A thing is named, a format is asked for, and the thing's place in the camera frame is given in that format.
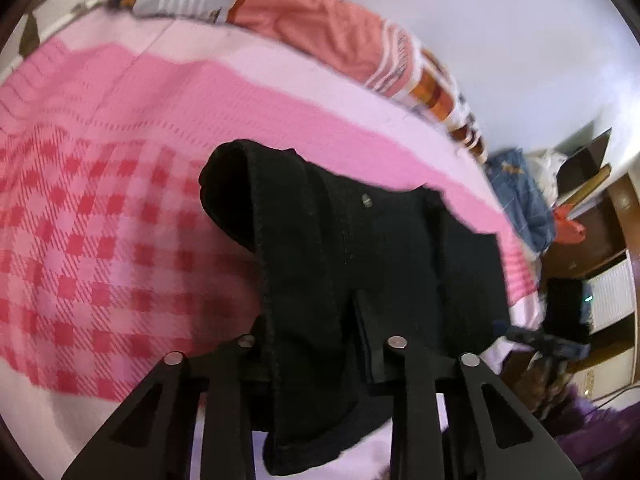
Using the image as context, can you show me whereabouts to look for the red cloth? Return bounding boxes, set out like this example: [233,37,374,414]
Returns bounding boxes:
[552,204,586,243]

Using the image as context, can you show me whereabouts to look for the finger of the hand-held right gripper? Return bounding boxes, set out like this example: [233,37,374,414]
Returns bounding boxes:
[505,325,551,350]

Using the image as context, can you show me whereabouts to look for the black pants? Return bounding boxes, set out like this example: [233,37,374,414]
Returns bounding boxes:
[198,139,512,477]

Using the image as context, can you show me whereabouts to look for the floral pillow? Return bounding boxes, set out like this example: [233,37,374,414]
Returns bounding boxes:
[0,0,113,68]

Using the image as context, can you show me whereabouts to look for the rolled salmon striped quilt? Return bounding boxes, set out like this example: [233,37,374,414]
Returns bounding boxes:
[132,0,490,165]

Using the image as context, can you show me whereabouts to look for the pink checked bedsheet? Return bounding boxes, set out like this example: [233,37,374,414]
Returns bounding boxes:
[0,2,543,480]

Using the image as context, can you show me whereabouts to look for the wooden cabinet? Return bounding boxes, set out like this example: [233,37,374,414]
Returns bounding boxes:
[540,127,640,411]

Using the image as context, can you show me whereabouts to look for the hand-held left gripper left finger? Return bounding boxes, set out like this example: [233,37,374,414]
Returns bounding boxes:
[61,334,258,480]

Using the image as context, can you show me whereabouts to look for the white slatted panel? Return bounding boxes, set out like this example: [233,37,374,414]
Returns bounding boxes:
[585,250,638,333]

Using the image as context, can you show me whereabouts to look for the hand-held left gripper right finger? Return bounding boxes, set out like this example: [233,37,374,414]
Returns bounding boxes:
[385,335,583,480]

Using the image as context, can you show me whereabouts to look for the purple cloth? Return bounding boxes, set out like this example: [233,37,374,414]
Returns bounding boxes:
[540,390,640,471]

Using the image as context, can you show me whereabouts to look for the blue denim garment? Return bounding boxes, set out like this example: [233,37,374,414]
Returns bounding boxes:
[484,147,558,256]

